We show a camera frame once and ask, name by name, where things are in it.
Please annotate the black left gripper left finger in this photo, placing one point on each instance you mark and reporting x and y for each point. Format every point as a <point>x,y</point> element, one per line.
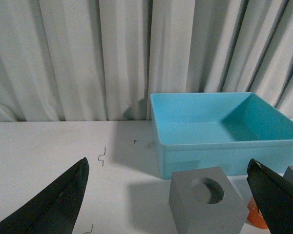
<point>55,209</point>

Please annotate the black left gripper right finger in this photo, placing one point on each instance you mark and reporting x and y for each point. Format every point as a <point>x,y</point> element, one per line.
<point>273,195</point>

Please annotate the orange cylinder with white numbers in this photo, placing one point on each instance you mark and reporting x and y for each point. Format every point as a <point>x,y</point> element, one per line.
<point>255,216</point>

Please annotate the gray block with round hole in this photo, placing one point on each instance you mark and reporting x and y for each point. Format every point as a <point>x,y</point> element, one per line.
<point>204,201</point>

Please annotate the blue plastic box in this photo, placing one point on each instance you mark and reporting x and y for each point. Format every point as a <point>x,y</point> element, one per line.
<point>227,130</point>

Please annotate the white pleated curtain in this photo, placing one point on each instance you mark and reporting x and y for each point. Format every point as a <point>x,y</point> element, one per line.
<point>84,60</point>

